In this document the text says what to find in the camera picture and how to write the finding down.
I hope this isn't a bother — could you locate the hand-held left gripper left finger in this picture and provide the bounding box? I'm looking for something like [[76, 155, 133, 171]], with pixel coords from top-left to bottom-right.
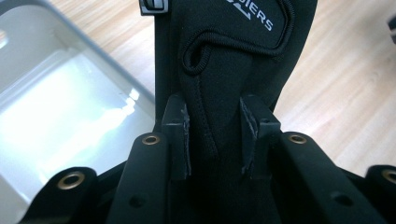
[[161, 92, 192, 182]]

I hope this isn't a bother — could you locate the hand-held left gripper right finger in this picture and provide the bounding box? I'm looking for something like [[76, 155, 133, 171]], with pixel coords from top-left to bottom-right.
[[239, 93, 283, 181]]

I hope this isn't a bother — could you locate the black neoprene glove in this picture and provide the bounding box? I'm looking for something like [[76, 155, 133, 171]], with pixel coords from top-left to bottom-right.
[[138, 0, 318, 224]]

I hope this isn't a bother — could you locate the grey white plastic bin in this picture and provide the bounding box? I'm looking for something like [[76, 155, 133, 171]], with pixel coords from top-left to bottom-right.
[[0, 0, 157, 224]]

